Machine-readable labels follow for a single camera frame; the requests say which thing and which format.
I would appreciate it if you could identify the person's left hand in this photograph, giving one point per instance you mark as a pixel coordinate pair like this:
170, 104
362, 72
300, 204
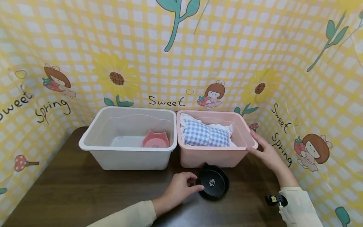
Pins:
174, 194

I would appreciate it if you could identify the person's right hand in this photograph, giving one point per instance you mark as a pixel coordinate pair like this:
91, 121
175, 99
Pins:
268, 156

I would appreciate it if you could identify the person's left thumb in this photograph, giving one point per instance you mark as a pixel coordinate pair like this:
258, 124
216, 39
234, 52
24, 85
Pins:
195, 188

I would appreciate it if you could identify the person's left index finger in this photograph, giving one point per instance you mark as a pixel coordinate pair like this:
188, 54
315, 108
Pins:
190, 176

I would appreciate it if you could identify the person's right thumb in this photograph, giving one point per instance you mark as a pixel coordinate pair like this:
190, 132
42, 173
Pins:
253, 150

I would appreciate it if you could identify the person's right index finger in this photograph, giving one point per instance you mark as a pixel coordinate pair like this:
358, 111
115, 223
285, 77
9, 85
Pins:
257, 136

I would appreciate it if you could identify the black paw-print bowl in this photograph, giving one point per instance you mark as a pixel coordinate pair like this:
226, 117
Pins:
213, 183

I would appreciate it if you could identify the pink plastic bin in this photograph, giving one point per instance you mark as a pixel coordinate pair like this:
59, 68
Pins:
210, 157

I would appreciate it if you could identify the person's left forearm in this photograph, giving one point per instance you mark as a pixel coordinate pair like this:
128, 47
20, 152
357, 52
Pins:
127, 216

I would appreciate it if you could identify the person's right forearm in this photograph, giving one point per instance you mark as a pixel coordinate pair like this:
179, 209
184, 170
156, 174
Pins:
297, 201

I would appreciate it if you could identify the blue checked cushion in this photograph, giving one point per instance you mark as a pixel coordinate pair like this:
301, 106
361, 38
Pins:
204, 135

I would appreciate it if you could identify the pink cat-ear bowl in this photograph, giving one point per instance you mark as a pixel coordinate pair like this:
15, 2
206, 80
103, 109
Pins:
154, 141

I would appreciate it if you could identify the black wrist band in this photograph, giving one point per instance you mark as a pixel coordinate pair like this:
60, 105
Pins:
275, 200

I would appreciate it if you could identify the white plastic bin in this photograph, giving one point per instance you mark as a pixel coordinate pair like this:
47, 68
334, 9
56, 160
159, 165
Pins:
127, 157

